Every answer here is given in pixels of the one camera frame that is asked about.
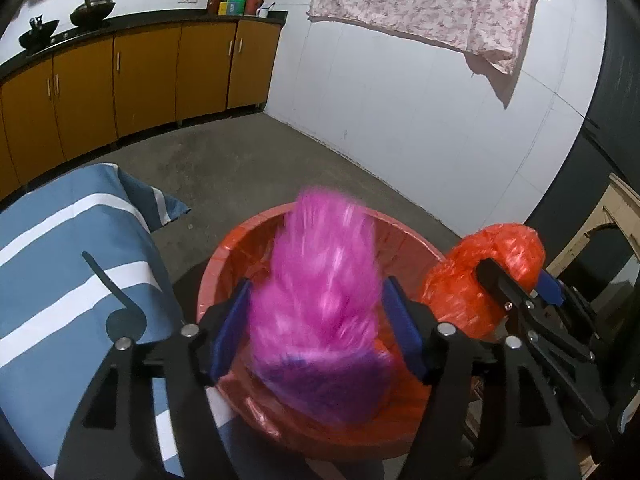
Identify large red plastic bag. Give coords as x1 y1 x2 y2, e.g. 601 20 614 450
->
418 223 548 340

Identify purple plastic bag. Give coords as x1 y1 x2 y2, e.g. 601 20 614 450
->
248 188 394 426

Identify brown lower kitchen cabinets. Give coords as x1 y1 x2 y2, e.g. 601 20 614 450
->
1 11 288 197

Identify red plastic basket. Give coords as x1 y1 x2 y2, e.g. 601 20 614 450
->
196 203 444 462

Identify blue white striped tablecloth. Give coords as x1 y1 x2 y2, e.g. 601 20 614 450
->
0 161 237 478

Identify pink floral hanging cloth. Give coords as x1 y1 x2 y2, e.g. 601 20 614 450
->
307 0 554 75

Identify black wok with lid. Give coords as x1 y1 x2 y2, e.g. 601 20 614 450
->
70 0 116 28

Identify black wok left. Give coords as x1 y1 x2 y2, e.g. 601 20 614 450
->
18 15 60 51

